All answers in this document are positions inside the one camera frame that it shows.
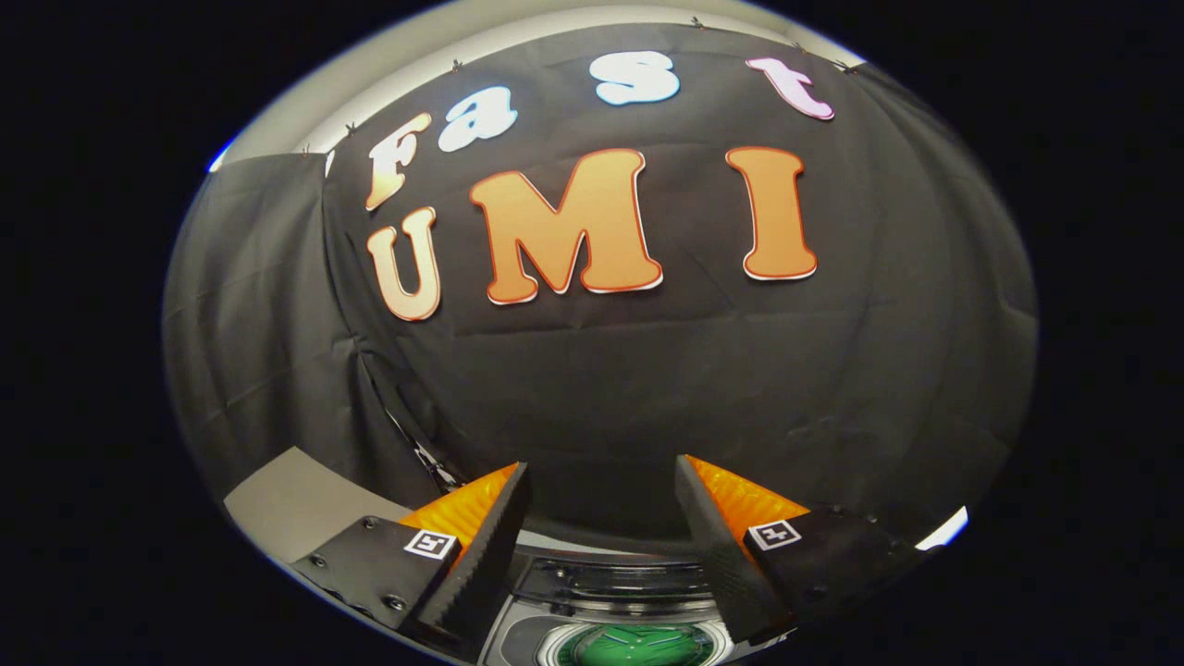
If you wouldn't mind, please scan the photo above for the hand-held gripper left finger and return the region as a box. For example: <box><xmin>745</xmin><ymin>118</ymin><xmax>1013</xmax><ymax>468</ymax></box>
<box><xmin>289</xmin><ymin>462</ymin><xmax>533</xmax><ymax>653</ymax></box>

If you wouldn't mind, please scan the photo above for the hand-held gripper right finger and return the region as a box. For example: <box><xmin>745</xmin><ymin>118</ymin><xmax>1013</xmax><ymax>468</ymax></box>
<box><xmin>673</xmin><ymin>455</ymin><xmax>926</xmax><ymax>648</ymax></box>

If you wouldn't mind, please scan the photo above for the grey top-load washing machine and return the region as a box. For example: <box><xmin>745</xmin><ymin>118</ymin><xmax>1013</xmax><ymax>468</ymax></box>
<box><xmin>476</xmin><ymin>532</ymin><xmax>787</xmax><ymax>666</ymax></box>

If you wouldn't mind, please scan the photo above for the green polo shirt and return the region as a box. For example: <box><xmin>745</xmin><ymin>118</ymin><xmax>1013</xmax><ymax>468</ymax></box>
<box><xmin>573</xmin><ymin>627</ymin><xmax>715</xmax><ymax>666</ymax></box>

